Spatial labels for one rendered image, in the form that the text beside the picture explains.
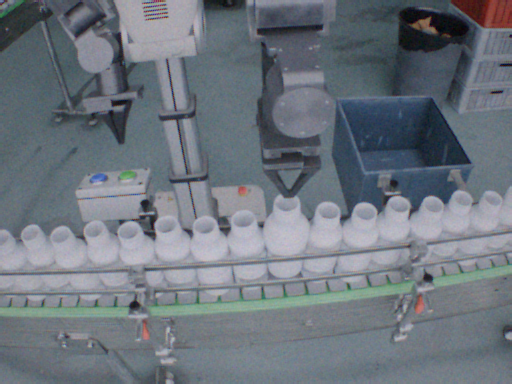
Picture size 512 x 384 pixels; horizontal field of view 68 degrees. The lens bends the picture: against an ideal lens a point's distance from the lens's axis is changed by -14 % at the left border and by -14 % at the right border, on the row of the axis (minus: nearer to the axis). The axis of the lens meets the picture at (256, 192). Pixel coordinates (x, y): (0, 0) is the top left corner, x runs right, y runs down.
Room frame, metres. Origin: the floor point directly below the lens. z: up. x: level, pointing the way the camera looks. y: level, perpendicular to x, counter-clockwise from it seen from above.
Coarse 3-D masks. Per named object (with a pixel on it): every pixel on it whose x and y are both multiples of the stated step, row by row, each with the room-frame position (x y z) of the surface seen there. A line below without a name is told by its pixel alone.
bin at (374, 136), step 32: (416, 96) 1.03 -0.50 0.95; (352, 128) 1.02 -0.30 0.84; (384, 128) 1.02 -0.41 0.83; (416, 128) 1.03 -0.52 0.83; (448, 128) 0.89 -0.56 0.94; (352, 160) 0.81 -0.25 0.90; (384, 160) 0.98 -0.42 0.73; (416, 160) 0.97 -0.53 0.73; (448, 160) 0.84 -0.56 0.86; (352, 192) 0.77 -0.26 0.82; (416, 192) 0.72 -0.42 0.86; (448, 192) 0.72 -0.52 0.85
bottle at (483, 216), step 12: (492, 192) 0.44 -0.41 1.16; (480, 204) 0.43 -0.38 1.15; (492, 204) 0.43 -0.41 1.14; (480, 216) 0.41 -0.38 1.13; (492, 216) 0.41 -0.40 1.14; (468, 228) 0.42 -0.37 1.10; (480, 228) 0.40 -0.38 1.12; (492, 228) 0.40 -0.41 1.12; (468, 240) 0.41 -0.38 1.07; (480, 240) 0.40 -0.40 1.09; (456, 252) 0.41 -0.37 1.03; (468, 252) 0.40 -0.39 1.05; (480, 252) 0.40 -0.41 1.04; (468, 264) 0.39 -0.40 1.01
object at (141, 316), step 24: (384, 192) 0.52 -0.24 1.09; (144, 216) 0.50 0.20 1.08; (408, 264) 0.37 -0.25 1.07; (144, 288) 0.35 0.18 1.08; (432, 288) 0.31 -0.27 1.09; (144, 312) 0.30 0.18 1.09; (408, 312) 0.32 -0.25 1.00; (144, 336) 0.28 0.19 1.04; (168, 336) 0.33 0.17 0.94; (168, 360) 0.30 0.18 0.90
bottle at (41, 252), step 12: (36, 228) 0.42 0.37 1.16; (24, 240) 0.39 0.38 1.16; (36, 240) 0.39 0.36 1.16; (48, 240) 0.41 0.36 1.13; (36, 252) 0.38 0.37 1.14; (48, 252) 0.39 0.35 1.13; (36, 264) 0.37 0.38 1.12; (48, 264) 0.38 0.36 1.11; (48, 276) 0.37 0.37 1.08; (60, 276) 0.38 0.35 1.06; (60, 288) 0.37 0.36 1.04; (72, 288) 0.39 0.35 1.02
